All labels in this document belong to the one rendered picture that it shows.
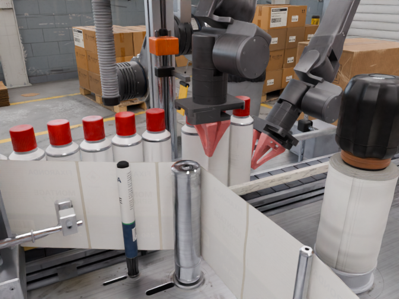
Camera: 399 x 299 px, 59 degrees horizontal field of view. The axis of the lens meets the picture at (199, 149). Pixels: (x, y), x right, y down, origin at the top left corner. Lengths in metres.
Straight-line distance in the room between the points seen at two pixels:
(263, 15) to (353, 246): 4.02
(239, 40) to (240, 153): 0.28
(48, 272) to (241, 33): 0.47
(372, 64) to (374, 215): 0.75
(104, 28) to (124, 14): 5.90
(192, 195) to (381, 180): 0.23
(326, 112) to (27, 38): 5.60
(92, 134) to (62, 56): 5.64
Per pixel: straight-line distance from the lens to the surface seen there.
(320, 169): 0.84
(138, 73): 1.71
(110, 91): 0.68
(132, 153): 0.60
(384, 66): 1.24
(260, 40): 0.50
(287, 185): 0.81
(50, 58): 6.17
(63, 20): 6.18
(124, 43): 4.06
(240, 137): 0.69
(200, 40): 0.54
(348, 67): 1.14
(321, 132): 0.91
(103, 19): 0.66
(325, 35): 0.82
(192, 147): 0.64
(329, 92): 0.73
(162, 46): 0.66
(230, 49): 0.49
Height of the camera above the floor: 1.27
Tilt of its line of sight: 24 degrees down
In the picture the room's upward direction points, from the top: straight up
